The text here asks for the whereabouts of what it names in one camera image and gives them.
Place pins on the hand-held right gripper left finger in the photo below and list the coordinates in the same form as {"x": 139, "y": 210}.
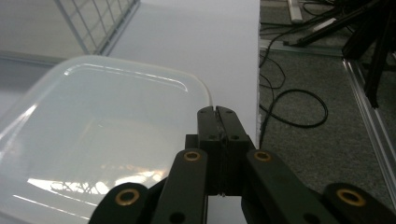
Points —
{"x": 209, "y": 130}

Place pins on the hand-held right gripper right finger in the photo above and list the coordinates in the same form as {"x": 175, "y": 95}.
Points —
{"x": 232, "y": 133}

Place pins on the translucent plastic lid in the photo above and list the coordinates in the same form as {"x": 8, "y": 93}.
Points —
{"x": 99, "y": 130}

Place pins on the white power strip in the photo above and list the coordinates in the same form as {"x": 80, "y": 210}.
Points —
{"x": 294, "y": 11}

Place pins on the black tripod stand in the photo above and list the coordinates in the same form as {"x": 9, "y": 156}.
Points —
{"x": 378, "y": 46}

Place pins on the metal floor rail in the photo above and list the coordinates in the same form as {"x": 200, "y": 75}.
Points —
{"x": 370, "y": 115}

